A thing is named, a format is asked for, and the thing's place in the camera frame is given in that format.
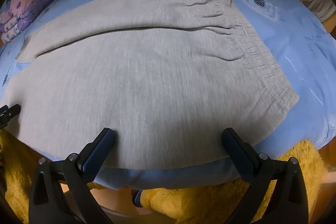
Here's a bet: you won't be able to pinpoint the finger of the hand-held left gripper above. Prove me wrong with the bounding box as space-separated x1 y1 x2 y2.
0 104 21 130

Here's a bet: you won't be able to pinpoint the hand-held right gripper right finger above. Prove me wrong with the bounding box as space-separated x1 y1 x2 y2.
221 128 309 224

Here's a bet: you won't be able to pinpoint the yellow fluffy clothing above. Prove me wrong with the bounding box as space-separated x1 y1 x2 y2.
0 131 326 224

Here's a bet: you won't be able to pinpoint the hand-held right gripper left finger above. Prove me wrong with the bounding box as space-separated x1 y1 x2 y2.
28 128 117 224

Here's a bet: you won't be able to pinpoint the grey pants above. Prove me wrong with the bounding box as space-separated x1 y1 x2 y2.
5 0 300 170

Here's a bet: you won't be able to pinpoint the blue slipper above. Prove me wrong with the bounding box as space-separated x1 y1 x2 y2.
130 188 144 208

